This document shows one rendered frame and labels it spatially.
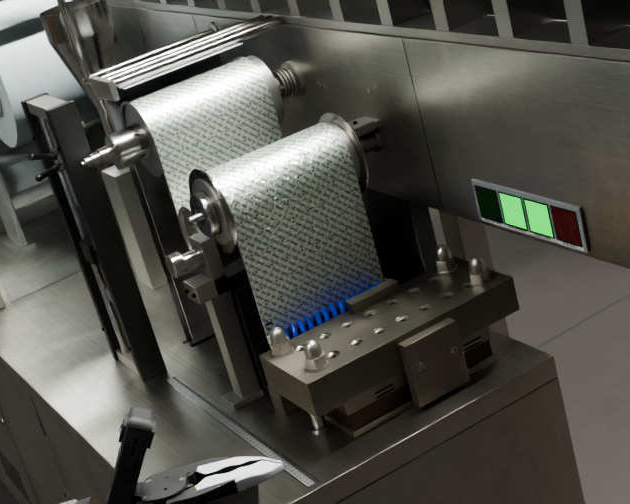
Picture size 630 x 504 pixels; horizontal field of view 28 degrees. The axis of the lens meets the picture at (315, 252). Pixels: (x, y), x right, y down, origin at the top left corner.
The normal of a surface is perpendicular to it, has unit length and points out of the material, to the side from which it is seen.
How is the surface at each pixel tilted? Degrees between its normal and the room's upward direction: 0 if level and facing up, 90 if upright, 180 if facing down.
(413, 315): 0
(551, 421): 90
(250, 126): 92
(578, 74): 90
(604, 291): 0
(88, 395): 0
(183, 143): 92
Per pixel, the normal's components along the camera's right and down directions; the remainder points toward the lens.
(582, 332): -0.25, -0.90
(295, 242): 0.49, 0.21
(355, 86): -0.83, 0.40
